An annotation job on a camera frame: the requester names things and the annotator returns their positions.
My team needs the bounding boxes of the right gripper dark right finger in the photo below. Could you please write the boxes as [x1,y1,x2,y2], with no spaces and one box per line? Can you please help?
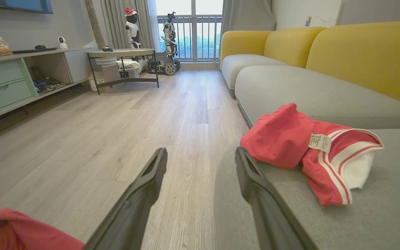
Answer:
[235,147,319,250]

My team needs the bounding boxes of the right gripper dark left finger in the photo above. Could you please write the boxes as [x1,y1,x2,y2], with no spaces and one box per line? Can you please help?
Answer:
[84,148,168,250]

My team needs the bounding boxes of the red garment with white stripes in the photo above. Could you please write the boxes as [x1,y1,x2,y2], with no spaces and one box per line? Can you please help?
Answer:
[240,103,384,207]

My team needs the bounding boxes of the grey and yellow sofa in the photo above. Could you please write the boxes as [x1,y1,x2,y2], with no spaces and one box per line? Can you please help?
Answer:
[214,20,400,250]

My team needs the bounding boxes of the white cardboard box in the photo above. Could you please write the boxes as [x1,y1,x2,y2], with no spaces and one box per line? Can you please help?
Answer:
[89,65,121,92]

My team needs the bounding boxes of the grey cabinet with green drawers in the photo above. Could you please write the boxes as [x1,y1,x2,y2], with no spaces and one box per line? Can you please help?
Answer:
[0,47,93,126]

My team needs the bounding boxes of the white ribbed round device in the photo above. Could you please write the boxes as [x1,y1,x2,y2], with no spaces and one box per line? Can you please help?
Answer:
[95,57,117,68]

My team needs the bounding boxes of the white wheeled robot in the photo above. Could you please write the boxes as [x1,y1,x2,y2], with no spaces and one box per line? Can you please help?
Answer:
[147,11,181,76]

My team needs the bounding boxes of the white robot with santa hat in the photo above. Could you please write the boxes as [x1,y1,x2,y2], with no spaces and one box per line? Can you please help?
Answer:
[124,7,142,49]

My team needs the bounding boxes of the metal balcony railing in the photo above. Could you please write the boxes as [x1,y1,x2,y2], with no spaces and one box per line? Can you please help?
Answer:
[157,15,223,63]

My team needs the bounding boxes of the flat black keyboard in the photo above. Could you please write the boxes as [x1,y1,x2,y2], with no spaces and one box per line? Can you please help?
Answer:
[12,48,58,54]

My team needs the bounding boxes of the grey striped curtain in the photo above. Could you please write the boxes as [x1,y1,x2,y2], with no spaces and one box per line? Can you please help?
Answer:
[100,0,161,52]

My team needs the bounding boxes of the plain grey curtain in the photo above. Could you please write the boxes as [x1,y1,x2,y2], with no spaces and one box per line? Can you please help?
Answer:
[220,0,276,39]

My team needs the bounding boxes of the tangled cables in cabinet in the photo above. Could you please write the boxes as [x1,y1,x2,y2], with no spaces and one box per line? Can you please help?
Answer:
[30,66,70,94]

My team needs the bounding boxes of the grey side table black frame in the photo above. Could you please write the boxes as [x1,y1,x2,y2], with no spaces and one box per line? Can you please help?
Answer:
[87,48,160,95]

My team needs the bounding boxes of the brown rope-wrapped post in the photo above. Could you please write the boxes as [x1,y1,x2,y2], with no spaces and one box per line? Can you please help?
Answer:
[85,0,106,50]

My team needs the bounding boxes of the wall-mounted television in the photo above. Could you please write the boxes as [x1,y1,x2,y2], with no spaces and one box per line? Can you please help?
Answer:
[0,0,54,14]

